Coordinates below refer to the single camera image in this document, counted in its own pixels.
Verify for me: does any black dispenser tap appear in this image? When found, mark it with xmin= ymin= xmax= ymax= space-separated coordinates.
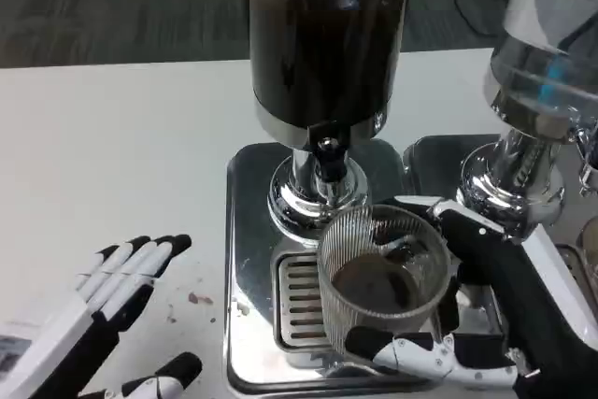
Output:
xmin=307 ymin=121 xmax=352 ymax=207

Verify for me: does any clear drink dispenser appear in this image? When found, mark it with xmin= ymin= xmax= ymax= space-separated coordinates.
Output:
xmin=455 ymin=0 xmax=598 ymax=242

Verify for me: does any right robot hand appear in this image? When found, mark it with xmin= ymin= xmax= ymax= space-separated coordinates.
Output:
xmin=345 ymin=192 xmax=598 ymax=399

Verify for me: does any dark drink dispenser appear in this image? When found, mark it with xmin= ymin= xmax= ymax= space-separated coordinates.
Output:
xmin=247 ymin=0 xmax=417 ymax=247

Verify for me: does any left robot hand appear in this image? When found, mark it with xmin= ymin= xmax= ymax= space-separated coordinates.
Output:
xmin=0 ymin=233 xmax=205 ymax=399

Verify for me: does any black cable loop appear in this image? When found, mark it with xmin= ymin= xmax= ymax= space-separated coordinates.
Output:
xmin=455 ymin=0 xmax=509 ymax=36

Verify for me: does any clear ribbed glass cup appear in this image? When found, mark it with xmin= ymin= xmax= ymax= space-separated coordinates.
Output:
xmin=316 ymin=205 xmax=453 ymax=358

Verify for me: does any chrome dispenser tap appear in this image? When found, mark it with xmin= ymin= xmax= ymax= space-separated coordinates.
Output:
xmin=574 ymin=125 xmax=598 ymax=198

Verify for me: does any steel drip tray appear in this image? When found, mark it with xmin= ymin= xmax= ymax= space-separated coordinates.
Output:
xmin=404 ymin=135 xmax=598 ymax=340
xmin=225 ymin=139 xmax=453 ymax=395

